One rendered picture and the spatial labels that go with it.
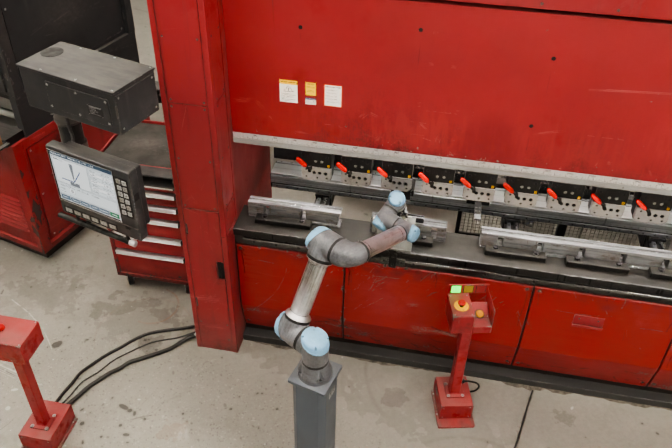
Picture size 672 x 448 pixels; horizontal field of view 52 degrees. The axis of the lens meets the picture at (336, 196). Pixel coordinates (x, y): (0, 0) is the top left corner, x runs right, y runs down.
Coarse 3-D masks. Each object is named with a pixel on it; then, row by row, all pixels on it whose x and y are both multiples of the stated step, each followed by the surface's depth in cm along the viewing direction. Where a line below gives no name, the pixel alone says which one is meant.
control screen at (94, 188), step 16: (64, 160) 292; (64, 176) 298; (80, 176) 293; (96, 176) 288; (64, 192) 305; (80, 192) 299; (96, 192) 294; (112, 192) 289; (96, 208) 300; (112, 208) 295
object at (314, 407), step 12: (300, 360) 307; (336, 372) 302; (300, 384) 297; (324, 384) 297; (336, 384) 308; (300, 396) 302; (312, 396) 298; (324, 396) 294; (300, 408) 308; (312, 408) 303; (324, 408) 303; (300, 420) 313; (312, 420) 309; (324, 420) 309; (300, 432) 319; (312, 432) 314; (324, 432) 314; (300, 444) 324; (312, 444) 320; (324, 444) 320
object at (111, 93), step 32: (32, 64) 275; (64, 64) 276; (96, 64) 276; (128, 64) 277; (32, 96) 283; (64, 96) 272; (96, 96) 264; (128, 96) 267; (64, 128) 300; (128, 128) 272
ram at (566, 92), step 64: (256, 0) 298; (320, 0) 293; (384, 0) 287; (256, 64) 316; (320, 64) 310; (384, 64) 304; (448, 64) 299; (512, 64) 293; (576, 64) 288; (640, 64) 283; (256, 128) 337; (320, 128) 330; (384, 128) 324; (448, 128) 317; (512, 128) 311; (576, 128) 305; (640, 128) 300
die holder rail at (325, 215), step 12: (252, 204) 368; (264, 204) 366; (276, 204) 366; (288, 204) 366; (300, 204) 366; (312, 204) 366; (288, 216) 368; (300, 216) 367; (312, 216) 365; (324, 216) 364; (336, 216) 362
